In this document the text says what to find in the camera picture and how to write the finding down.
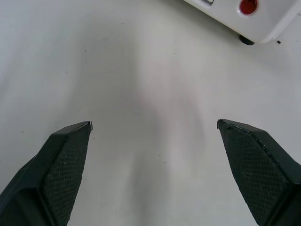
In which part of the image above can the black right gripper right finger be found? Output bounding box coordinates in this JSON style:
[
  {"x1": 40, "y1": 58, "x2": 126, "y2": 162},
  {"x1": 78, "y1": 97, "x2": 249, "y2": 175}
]
[{"x1": 216, "y1": 119, "x2": 301, "y2": 226}]

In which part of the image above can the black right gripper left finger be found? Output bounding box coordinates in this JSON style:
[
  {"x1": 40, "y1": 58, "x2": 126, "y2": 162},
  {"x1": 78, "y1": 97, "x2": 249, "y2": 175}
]
[{"x1": 0, "y1": 121, "x2": 93, "y2": 226}]

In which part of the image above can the black round object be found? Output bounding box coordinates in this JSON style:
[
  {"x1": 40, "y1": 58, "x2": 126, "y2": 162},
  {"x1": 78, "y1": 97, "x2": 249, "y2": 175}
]
[{"x1": 239, "y1": 34, "x2": 255, "y2": 46}]

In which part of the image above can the white appliance with red button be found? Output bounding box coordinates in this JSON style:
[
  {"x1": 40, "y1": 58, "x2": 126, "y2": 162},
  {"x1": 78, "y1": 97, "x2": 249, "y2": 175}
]
[{"x1": 182, "y1": 0, "x2": 301, "y2": 46}]

